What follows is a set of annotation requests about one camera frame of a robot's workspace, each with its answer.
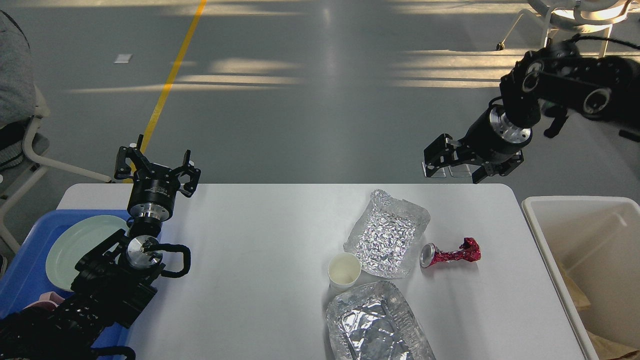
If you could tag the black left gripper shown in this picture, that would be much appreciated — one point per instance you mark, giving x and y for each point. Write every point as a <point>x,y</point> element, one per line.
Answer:
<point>154,191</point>

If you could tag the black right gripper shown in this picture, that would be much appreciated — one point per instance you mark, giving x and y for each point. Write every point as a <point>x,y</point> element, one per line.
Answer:
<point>492,137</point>

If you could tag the crushed red soda can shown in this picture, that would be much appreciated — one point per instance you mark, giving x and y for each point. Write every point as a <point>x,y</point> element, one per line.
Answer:
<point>468,251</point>

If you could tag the light green plate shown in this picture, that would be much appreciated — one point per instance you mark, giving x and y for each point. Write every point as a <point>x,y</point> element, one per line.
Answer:
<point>74,243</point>

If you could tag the pink mug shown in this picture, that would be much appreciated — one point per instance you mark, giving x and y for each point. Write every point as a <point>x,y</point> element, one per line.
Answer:
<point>48,301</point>

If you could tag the brown paper bag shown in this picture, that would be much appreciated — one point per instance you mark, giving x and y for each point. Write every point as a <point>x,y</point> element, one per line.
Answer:
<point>604,348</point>

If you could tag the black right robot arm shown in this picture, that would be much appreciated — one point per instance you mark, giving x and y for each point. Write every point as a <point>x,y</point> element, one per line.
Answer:
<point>555,81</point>

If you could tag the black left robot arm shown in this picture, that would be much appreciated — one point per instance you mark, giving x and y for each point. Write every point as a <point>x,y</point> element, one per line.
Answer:
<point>115,278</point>

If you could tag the clear floor plate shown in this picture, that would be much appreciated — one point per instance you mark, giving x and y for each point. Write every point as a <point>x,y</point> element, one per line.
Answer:
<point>433,171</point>
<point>461,171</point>

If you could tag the crumpled foil upper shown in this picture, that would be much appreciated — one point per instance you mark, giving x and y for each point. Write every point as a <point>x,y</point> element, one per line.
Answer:
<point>387,237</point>

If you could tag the white floor marker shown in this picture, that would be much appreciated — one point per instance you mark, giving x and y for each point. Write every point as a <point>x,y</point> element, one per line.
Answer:
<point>123,59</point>

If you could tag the white chair left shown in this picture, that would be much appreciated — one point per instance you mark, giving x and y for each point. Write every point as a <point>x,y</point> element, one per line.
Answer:
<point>17,181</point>

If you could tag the white plastic bin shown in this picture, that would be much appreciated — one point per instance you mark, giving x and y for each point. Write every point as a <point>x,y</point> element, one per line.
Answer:
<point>597,239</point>

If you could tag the person in grey sweater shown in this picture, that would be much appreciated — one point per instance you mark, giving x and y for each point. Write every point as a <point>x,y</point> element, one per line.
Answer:
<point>17,91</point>

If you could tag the white paper cup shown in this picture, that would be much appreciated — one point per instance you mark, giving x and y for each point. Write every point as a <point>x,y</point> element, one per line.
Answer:
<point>343,270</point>

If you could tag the blue plastic tray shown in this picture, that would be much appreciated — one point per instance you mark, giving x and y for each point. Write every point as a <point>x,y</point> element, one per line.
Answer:
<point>26,277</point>

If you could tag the white office chair right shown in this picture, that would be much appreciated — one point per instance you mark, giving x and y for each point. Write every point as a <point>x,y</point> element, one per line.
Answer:
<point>574,16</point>

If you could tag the foil container lower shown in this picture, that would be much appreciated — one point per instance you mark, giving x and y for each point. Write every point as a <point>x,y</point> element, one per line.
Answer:
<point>374,322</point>

